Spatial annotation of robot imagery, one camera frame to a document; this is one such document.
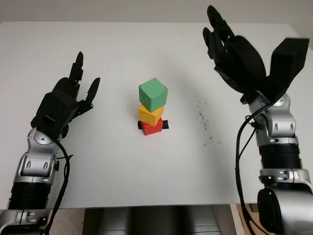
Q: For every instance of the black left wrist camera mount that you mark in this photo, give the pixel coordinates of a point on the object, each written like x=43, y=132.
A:
x=53, y=112

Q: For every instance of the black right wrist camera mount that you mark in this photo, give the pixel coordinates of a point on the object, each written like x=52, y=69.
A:
x=288, y=61

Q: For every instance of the black tape strip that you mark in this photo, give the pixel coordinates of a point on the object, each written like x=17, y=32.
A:
x=166, y=124

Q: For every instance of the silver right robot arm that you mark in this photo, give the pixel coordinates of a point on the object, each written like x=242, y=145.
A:
x=281, y=151

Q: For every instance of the yellow wooden block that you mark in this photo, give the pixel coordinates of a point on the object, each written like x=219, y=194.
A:
x=149, y=117

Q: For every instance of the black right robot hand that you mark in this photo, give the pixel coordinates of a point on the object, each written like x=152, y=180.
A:
x=242, y=63

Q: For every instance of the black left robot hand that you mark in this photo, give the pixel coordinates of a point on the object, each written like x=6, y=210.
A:
x=67, y=84

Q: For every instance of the green wooden block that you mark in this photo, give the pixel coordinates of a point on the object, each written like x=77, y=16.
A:
x=152, y=94

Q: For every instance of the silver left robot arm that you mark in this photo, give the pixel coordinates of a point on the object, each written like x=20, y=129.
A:
x=34, y=166

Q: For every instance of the grey robot body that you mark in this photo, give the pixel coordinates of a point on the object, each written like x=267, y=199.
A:
x=156, y=220

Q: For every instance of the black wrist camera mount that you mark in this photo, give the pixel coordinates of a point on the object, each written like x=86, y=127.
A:
x=288, y=61
x=53, y=112

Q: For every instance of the red wooden block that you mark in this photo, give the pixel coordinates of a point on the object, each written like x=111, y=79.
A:
x=150, y=129

